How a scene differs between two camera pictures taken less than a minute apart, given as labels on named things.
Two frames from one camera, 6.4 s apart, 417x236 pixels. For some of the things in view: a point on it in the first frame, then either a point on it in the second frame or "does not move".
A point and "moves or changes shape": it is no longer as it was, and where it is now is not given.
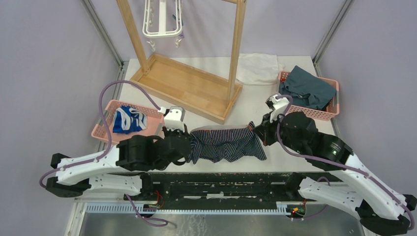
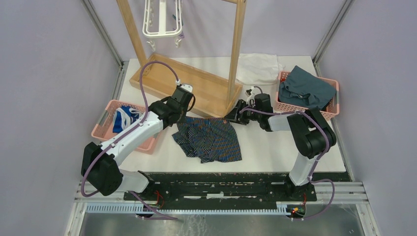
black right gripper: [263, 130] → [232, 115]
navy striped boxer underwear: [231, 143] moves or changes shape
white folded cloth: [254, 69] does not move
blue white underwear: [127, 120] does not move
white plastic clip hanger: [162, 33] does not move
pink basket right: [333, 109] does not move
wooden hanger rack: [209, 96] does not move
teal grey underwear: [305, 88] does not move
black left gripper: [167, 132] → [184, 115]
